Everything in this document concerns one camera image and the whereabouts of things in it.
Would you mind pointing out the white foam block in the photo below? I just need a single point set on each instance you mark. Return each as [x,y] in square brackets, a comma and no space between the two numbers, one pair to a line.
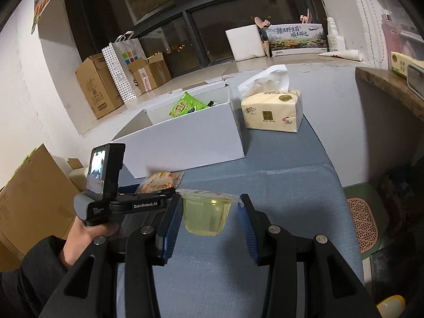
[79,179]

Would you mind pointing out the white foam box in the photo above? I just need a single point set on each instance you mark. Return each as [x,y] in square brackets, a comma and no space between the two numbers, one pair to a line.
[245,43]

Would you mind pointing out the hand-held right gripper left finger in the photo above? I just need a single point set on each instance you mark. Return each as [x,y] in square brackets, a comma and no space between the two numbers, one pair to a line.
[172,225]

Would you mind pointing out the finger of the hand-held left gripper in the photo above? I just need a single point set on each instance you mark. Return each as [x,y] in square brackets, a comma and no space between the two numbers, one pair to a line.
[155,192]

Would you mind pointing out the white cardboard box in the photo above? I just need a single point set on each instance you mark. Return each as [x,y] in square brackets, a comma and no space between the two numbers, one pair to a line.
[185,145]

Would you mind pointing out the green stool with perforated cushion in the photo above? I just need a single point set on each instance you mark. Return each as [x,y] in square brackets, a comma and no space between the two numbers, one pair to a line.
[361,218]

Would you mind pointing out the pink figurine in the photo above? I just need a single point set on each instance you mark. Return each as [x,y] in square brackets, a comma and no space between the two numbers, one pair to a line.
[306,17]
[261,22]

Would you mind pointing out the small open cardboard box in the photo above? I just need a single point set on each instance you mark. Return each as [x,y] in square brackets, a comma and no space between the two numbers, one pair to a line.
[155,73]

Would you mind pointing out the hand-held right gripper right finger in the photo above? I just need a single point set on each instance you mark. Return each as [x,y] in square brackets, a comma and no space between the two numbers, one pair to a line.
[248,228]

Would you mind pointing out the person's left hand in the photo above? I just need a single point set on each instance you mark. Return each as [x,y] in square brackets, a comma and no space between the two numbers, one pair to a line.
[79,241]

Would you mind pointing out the grey rimmed oval container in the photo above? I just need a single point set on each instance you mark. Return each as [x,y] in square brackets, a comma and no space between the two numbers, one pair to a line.
[417,79]

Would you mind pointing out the green tissue pack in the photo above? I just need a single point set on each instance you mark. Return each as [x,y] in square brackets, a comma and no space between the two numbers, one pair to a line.
[400,63]

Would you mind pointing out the cream tissue pack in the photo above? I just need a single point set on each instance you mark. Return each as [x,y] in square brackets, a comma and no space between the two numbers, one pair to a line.
[271,112]

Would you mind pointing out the yellow jelly cup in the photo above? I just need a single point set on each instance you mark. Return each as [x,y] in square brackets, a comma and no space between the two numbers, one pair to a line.
[207,215]

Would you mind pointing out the brown stone counter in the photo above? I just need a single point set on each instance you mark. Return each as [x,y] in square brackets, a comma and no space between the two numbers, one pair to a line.
[381,82]

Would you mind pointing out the green snack packet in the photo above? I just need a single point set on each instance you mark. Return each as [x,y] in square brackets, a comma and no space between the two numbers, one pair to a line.
[185,106]

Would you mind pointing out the long landscape printed box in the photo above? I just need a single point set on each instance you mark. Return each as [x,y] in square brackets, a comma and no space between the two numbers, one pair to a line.
[294,39]

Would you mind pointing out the dotted white paper bag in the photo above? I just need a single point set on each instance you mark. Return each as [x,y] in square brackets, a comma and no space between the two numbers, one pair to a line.
[119,69]

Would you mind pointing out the beige pastry packet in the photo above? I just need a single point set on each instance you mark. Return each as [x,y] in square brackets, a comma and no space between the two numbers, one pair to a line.
[159,182]

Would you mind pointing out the white spray bottle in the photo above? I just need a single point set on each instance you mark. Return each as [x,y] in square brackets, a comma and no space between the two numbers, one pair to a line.
[336,39]

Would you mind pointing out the flat brown cardboard box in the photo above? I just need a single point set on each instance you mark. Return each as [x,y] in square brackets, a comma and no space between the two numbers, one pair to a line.
[36,192]

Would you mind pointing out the white rolled paper cone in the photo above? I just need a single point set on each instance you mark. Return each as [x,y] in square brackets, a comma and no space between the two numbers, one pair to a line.
[344,54]

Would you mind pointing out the large brown cardboard box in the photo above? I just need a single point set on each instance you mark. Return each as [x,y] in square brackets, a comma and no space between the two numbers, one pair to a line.
[96,86]

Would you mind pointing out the yellow plastic object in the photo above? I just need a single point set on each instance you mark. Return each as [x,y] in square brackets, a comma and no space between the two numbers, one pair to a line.
[391,306]

